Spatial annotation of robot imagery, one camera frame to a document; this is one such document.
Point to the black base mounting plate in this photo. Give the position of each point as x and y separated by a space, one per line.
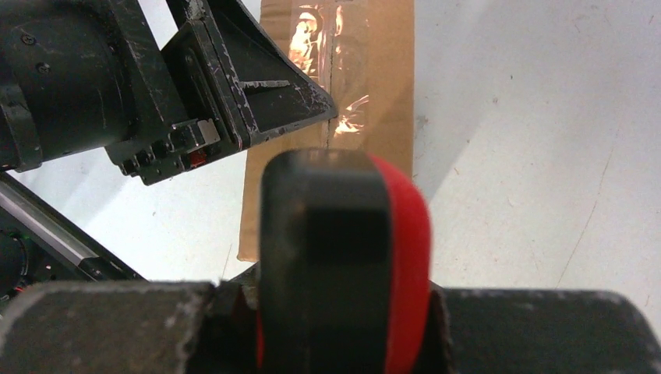
39 245

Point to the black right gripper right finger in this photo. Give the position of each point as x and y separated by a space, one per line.
535 331

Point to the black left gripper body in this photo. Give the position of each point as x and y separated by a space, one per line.
180 106

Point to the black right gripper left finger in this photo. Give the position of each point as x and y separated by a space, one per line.
132 327

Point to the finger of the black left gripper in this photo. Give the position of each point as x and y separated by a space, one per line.
229 72

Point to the brown cardboard express box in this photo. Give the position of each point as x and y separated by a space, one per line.
362 53

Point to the red black utility knife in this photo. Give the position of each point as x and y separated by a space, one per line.
345 242

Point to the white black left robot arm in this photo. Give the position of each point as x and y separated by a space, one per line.
82 75

